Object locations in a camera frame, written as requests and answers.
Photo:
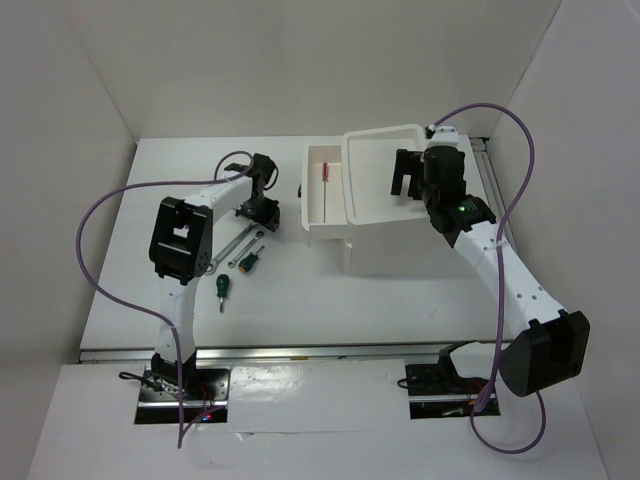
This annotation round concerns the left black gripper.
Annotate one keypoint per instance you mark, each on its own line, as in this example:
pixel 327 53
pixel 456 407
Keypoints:
pixel 271 214

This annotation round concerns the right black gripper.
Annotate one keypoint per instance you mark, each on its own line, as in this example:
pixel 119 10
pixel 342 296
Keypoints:
pixel 407 163

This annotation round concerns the red handled long screwdriver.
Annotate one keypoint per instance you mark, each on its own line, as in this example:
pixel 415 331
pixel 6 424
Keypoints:
pixel 325 178

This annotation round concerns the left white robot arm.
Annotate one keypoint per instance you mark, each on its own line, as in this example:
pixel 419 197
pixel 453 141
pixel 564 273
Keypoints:
pixel 181 250

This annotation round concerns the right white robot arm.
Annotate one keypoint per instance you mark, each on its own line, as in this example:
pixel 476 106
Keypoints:
pixel 549 343

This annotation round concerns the small silver ratchet wrench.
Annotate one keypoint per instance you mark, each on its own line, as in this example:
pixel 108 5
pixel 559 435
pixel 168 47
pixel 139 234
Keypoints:
pixel 245 250

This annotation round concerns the green orange stubby screwdriver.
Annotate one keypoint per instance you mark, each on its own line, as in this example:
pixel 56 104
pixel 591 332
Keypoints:
pixel 247 264

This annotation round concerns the white drawer cabinet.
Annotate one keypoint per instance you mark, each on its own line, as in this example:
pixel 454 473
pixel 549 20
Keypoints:
pixel 392 235

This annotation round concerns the large silver ratchet wrench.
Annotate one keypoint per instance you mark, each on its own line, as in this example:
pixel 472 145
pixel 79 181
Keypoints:
pixel 224 252

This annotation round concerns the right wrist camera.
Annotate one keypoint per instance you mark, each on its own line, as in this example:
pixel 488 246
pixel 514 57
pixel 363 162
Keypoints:
pixel 441 135

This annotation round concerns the front aluminium rail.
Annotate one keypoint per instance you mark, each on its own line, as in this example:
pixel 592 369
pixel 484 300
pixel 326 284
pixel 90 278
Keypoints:
pixel 273 353

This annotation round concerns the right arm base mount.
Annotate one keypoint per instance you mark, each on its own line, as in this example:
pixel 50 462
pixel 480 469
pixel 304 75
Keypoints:
pixel 436 391

